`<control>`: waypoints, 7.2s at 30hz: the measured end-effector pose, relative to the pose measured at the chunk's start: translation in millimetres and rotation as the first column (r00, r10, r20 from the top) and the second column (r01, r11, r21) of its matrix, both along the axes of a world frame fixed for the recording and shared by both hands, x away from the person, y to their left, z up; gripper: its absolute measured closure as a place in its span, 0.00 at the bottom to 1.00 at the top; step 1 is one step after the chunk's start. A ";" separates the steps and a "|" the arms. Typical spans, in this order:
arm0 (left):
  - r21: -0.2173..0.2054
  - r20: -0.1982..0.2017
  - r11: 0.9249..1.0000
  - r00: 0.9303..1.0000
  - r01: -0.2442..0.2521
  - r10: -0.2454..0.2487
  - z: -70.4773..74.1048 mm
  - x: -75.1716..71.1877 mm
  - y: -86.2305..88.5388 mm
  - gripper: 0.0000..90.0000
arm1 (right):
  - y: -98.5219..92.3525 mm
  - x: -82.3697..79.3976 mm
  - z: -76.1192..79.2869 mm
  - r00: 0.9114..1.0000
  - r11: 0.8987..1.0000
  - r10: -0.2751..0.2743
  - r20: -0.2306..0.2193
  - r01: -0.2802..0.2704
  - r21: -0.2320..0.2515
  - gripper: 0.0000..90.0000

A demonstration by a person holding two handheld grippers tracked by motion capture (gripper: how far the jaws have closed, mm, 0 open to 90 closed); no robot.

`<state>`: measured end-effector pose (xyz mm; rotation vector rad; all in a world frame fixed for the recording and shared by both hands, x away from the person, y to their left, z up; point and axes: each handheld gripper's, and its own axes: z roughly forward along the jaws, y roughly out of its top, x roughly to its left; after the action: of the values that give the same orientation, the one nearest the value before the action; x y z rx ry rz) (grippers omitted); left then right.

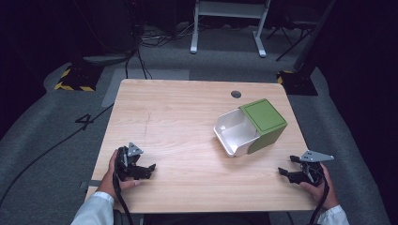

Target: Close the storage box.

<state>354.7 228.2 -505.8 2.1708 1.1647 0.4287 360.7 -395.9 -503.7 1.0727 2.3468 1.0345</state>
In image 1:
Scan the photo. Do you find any white plastic drawer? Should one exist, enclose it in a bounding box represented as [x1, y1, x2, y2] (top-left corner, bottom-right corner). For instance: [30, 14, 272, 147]
[213, 107, 261, 158]

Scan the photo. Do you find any bundle of black floor cables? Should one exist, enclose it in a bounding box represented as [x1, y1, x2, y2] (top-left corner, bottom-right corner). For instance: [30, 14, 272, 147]
[124, 29, 176, 81]

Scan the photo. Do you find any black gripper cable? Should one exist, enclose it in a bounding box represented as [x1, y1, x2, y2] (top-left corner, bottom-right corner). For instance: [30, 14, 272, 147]
[113, 168, 134, 225]
[308, 179, 330, 225]

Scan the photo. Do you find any long black floor cable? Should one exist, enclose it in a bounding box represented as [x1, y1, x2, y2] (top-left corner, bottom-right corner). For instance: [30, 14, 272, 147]
[0, 103, 115, 208]

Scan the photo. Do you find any black yellow striped stand base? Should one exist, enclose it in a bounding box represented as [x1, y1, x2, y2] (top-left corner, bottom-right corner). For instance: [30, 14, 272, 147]
[54, 63, 104, 93]
[276, 69, 319, 97]

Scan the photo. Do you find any white metal desk frame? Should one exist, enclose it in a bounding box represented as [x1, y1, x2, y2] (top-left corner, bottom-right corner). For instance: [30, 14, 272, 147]
[190, 0, 272, 59]

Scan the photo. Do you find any green drawer case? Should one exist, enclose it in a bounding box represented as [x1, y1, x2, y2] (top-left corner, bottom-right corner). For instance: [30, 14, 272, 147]
[238, 97, 288, 156]

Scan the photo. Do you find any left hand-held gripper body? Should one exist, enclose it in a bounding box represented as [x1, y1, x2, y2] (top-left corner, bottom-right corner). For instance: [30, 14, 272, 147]
[115, 142, 145, 183]

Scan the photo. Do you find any person's dark lap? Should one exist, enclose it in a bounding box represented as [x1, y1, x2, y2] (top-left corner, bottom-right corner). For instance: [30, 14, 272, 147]
[143, 212, 272, 225]

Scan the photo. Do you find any slanted black stand pole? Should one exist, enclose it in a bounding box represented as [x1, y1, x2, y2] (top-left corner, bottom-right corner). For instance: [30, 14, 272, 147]
[293, 0, 338, 75]

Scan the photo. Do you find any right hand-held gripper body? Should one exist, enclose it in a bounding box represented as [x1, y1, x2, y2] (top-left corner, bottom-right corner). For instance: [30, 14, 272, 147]
[298, 149, 335, 188]

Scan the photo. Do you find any person's left hand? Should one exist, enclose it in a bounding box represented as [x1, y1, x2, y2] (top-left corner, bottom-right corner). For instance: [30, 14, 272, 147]
[97, 148, 142, 198]

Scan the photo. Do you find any black folding tripod stand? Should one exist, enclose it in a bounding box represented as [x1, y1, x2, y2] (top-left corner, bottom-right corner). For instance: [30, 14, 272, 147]
[266, 12, 317, 63]

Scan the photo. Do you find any dark equipment on stand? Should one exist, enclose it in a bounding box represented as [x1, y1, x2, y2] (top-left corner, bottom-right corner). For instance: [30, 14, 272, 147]
[72, 0, 141, 68]

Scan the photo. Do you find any person's right hand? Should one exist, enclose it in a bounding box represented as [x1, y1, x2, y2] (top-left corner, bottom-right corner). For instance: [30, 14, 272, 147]
[299, 163, 341, 211]

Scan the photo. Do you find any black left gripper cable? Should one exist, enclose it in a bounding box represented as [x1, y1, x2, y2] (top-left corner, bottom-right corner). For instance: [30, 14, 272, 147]
[113, 168, 134, 225]

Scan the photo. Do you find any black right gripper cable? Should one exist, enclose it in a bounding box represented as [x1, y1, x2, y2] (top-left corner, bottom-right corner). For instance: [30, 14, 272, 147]
[308, 179, 330, 225]

